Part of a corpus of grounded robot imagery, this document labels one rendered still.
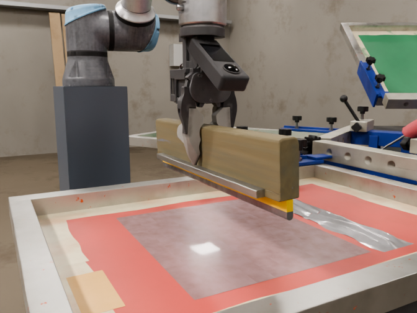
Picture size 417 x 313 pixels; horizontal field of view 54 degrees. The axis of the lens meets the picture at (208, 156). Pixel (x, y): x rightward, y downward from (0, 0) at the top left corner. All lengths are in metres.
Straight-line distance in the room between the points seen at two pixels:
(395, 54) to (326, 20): 4.35
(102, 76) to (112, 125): 0.14
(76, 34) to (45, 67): 6.38
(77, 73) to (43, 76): 6.37
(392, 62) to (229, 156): 1.86
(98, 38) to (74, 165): 0.37
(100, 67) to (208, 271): 0.80
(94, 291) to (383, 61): 2.04
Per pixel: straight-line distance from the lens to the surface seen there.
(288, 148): 0.48
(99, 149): 1.22
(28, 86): 7.59
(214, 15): 0.64
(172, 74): 0.69
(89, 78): 1.22
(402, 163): 1.05
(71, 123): 1.20
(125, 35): 1.26
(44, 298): 0.48
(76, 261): 0.64
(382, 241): 0.72
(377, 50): 2.46
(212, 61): 0.59
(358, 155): 1.13
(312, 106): 6.86
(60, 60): 7.22
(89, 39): 1.25
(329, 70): 6.62
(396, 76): 2.25
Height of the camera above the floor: 1.21
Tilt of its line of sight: 10 degrees down
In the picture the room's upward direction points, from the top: straight up
